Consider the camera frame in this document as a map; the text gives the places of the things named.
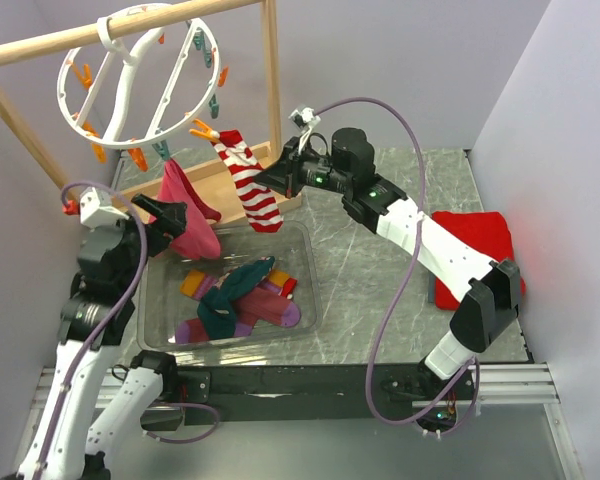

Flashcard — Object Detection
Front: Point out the folded red cloth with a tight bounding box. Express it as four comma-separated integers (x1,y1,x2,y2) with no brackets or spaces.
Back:
427,210,527,312

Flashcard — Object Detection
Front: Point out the wooden drying rack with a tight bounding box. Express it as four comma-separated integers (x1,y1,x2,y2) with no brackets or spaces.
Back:
0,1,281,228

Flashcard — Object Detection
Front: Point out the red white striped sock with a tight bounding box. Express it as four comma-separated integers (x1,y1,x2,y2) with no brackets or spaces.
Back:
210,130,283,233
270,270,297,299

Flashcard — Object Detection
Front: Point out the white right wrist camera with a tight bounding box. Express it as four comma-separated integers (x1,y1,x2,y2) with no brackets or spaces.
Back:
289,105,321,154

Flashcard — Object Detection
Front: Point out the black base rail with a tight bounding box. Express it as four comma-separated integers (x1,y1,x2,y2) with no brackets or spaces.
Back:
178,363,447,422

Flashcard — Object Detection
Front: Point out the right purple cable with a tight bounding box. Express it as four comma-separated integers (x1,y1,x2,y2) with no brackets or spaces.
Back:
309,96,481,441

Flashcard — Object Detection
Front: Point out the aluminium frame rail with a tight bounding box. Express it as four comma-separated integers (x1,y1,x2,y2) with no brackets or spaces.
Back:
34,363,561,416

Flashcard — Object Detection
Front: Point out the pink sock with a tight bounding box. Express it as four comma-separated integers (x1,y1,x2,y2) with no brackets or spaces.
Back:
157,158,222,260

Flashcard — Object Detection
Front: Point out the dark teal sock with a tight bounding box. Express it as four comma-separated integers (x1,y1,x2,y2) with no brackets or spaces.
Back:
197,286,247,340
214,256,275,309

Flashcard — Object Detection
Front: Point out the purple sock with orange cuff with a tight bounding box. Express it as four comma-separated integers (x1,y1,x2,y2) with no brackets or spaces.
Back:
180,269,301,328

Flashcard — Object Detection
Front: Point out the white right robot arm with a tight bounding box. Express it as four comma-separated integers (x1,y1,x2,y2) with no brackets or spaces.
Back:
276,128,522,399

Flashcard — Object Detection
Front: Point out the white round sock hanger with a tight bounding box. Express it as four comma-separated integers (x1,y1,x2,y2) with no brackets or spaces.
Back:
56,2,228,150

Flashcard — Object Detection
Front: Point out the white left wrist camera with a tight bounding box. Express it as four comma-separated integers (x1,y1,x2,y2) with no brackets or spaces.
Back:
63,187,129,229

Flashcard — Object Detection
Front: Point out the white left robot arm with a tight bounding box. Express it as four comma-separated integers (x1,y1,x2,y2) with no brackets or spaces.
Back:
11,159,222,479

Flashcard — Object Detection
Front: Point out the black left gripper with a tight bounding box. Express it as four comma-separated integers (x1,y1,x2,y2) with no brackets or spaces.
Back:
109,192,187,293

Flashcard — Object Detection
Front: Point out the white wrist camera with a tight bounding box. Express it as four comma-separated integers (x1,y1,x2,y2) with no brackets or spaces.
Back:
289,105,321,154
63,187,129,229

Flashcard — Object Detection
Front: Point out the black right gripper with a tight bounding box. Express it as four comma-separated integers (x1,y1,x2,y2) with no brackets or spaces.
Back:
254,136,352,200

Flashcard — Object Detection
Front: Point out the clear plastic bin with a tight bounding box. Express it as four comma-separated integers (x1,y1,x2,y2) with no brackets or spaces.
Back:
137,220,323,351

